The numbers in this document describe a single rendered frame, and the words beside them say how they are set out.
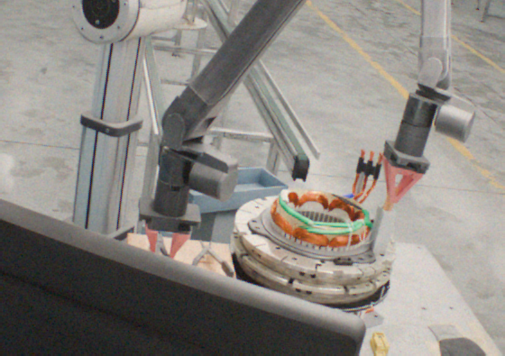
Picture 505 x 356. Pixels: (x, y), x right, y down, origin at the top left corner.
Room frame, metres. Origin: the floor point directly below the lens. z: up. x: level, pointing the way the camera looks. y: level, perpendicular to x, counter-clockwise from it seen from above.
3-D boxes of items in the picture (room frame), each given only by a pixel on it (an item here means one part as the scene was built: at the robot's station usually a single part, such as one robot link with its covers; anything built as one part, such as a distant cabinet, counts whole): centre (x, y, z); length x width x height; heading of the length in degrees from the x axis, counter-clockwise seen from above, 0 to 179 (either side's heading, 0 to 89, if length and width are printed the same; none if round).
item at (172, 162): (1.26, 0.13, 1.26); 0.07 x 0.06 x 0.07; 68
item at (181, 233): (1.27, 0.13, 1.13); 0.07 x 0.07 x 0.09; 13
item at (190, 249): (1.29, 0.10, 1.05); 0.20 x 0.19 x 0.02; 12
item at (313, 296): (1.48, -0.13, 1.05); 0.29 x 0.29 x 0.06
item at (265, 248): (1.48, -0.13, 1.09); 0.32 x 0.32 x 0.01
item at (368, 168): (1.57, -0.21, 1.21); 0.04 x 0.04 x 0.03; 17
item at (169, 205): (1.26, 0.13, 1.20); 0.10 x 0.07 x 0.07; 103
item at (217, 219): (1.71, 0.06, 0.92); 0.25 x 0.11 x 0.28; 129
